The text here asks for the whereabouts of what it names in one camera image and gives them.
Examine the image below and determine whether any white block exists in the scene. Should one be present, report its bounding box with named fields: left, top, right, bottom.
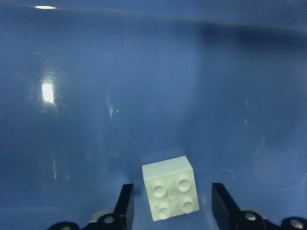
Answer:
left=142, top=156, right=200, bottom=221

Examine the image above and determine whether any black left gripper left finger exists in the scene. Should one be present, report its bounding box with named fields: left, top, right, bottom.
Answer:
left=91, top=184, right=134, bottom=230

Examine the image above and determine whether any blue plastic tray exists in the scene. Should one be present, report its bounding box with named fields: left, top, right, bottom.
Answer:
left=0, top=0, right=307, bottom=230

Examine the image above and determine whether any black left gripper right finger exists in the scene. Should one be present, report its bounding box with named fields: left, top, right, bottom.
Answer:
left=212, top=183, right=264, bottom=230

